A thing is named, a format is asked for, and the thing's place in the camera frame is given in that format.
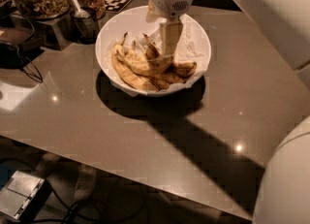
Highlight curved yellow banana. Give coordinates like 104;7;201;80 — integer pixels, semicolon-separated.
115;51;175;78

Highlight white robot base shell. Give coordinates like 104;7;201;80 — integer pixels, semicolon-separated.
253;116;310;224

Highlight white plastic spoon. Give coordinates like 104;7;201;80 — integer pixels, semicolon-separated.
71;0;90;18

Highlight upright small banana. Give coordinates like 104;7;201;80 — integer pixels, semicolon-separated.
143;34;161;60

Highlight silver box on floor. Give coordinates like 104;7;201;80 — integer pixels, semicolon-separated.
0;171;51;224

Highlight white paper napkin liner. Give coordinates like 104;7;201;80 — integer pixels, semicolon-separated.
95;6;211;97

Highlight lower middle yellow banana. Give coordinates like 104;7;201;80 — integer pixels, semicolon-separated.
151;72;185;89

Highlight white bowl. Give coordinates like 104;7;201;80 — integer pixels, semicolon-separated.
95;6;211;97

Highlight black floor cables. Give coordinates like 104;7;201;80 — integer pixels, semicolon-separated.
0;156;149;224

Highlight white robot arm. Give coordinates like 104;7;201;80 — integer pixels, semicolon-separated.
148;0;310;87

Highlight black white marker tag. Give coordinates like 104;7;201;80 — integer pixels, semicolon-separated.
104;0;133;14

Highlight long left yellow banana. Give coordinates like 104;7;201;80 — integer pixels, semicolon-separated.
111;33;159;91

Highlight right brown spotted banana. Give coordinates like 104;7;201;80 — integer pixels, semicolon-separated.
170;61;197;78

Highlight dark cup with spoon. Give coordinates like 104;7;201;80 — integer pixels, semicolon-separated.
70;7;99;44

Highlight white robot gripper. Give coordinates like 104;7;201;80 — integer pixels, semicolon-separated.
146;0;193;54

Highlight black device with cable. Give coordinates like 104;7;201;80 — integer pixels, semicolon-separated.
0;14;45;83

